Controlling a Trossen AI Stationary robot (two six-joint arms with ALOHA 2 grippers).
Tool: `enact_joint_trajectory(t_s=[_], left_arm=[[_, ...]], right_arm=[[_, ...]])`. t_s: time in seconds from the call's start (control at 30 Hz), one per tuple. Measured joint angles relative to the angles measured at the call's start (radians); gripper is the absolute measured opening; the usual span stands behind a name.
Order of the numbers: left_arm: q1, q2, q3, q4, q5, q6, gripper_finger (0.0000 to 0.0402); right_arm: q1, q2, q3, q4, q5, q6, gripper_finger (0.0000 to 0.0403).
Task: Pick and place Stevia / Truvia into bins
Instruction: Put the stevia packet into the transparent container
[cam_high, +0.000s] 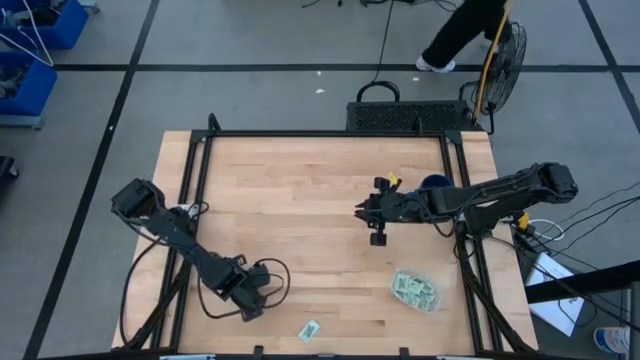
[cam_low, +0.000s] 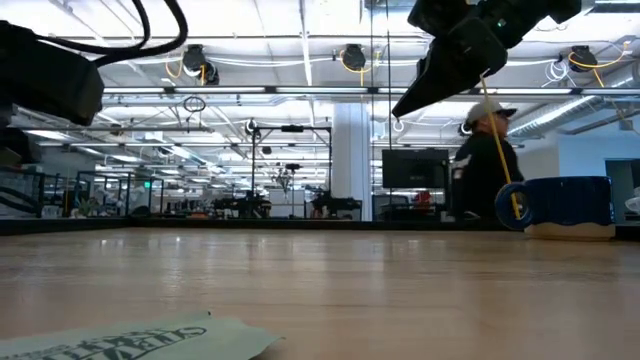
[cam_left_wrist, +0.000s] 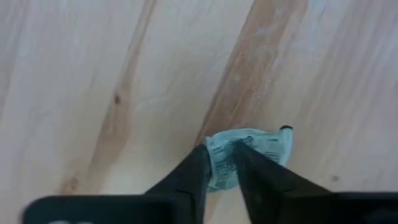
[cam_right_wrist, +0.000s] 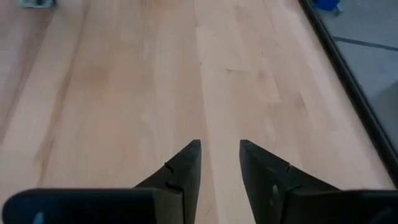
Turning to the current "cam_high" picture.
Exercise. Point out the grey shelf base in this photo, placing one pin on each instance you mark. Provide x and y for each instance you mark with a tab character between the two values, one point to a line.
20	121

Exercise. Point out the dark blue mug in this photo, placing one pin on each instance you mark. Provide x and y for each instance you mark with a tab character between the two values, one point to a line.
436	181

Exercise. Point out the clear plastic bag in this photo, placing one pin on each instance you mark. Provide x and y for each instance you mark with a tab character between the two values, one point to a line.
398	273

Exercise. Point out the black perforated computer case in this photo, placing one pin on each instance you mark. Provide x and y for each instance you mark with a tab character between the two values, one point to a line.
410	116

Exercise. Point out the black floor fan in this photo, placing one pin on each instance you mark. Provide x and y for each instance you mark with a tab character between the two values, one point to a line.
505	70

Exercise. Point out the black object at floor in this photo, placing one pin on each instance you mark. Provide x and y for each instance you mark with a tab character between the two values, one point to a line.
6	167

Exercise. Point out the grey metal post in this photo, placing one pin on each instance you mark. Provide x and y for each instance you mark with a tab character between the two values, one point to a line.
635	320

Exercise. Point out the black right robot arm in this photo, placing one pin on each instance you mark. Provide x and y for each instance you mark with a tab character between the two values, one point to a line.
500	192

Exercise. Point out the person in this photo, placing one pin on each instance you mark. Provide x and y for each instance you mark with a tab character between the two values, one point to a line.
460	30

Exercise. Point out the yellow plug connector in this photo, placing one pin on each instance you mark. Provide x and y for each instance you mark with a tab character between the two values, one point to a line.
523	220

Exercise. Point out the black beam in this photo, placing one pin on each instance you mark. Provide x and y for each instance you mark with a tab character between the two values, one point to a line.
590	282

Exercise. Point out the white paper booklet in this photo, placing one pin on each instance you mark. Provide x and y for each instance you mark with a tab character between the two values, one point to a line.
560	315

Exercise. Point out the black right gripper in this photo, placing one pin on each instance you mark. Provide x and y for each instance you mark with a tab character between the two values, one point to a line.
395	207

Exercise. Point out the blue storage bin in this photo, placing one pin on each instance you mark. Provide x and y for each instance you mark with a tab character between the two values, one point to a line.
34	89
65	27

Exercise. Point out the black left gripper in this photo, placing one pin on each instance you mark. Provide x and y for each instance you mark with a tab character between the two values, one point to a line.
245	282

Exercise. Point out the green white sweetener packet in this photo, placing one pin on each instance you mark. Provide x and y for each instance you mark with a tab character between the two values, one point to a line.
407	299
400	282
427	292
414	286
309	331
422	304

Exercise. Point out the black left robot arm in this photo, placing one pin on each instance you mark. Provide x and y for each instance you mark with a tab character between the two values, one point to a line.
175	230

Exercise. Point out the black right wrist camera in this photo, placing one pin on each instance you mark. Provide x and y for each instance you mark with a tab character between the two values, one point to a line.
378	239

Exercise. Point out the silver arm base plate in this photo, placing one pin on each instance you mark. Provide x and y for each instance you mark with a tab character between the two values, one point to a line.
186	207

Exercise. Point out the small yellow tag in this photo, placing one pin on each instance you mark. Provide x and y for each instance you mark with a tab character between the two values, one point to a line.
393	178

